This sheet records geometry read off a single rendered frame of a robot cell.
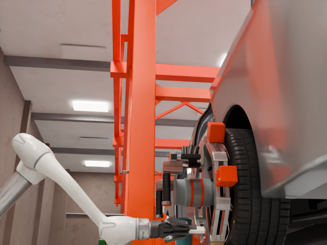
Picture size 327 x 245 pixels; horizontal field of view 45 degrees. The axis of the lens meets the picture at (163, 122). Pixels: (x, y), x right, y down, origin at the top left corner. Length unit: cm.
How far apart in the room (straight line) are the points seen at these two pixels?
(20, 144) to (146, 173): 88
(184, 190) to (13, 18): 900
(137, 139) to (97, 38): 830
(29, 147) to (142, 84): 109
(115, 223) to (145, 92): 121
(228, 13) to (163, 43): 199
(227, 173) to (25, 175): 95
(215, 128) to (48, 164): 78
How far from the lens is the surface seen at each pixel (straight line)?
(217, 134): 190
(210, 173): 202
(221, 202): 174
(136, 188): 242
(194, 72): 572
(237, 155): 177
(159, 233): 173
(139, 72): 272
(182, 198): 193
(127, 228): 167
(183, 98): 491
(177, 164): 182
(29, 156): 184
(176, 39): 1057
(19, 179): 200
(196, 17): 989
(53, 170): 180
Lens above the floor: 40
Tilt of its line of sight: 23 degrees up
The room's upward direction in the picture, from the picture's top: straight up
